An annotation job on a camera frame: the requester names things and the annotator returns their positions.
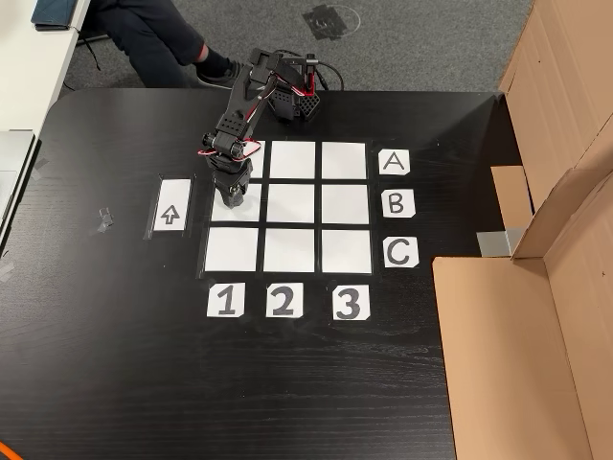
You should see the white paper grid square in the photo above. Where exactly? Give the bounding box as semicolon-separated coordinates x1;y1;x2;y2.
204;227;260;273
266;184;316;223
321;229;374;274
321;184;371;224
248;140;266;179
212;183;263;222
270;140;317;179
262;228;316;273
321;141;368;180

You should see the white arrow paper sheet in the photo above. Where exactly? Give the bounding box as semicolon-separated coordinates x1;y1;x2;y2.
152;178;192;233

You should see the paper sheet number 2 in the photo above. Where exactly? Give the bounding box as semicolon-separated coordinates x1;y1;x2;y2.
265;282;305;318

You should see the paper sheet number 1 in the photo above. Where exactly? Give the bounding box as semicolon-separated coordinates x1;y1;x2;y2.
206;282;246;318

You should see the crumpled grey tape scrap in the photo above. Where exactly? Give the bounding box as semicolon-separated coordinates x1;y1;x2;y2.
94;207;115;235

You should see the paper sheet number 3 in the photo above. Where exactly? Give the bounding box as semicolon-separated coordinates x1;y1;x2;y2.
332;285;373;321

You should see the paper sheet letter A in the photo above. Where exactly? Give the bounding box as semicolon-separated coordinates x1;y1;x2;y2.
377;149;412;176

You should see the person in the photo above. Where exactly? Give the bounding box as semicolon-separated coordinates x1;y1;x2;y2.
88;0;240;91

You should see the paper sheet letter B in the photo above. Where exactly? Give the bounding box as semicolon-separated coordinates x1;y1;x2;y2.
381;189;416;219

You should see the black floor tape patch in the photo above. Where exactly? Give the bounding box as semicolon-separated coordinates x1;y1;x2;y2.
301;3;361;43

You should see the paper sheet letter C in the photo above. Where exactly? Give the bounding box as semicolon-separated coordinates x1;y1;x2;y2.
382;238;420;269

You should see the silver laptop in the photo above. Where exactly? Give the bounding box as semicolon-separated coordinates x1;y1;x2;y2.
0;128;38;226

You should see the white desk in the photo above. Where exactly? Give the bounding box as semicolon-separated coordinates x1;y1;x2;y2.
0;0;93;250

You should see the dark blue notebook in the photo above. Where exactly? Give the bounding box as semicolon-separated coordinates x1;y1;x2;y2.
31;0;80;33

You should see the brown cardboard box panel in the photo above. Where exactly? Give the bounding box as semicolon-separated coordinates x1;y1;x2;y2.
430;167;613;460
490;0;613;219

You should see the red white servo cable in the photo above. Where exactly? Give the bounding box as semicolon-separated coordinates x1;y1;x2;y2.
198;71;317;157

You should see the black power cable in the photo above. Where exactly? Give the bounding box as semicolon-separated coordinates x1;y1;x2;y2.
315;60;347;91

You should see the orange cable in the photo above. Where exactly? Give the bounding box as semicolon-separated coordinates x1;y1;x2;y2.
0;436;24;460

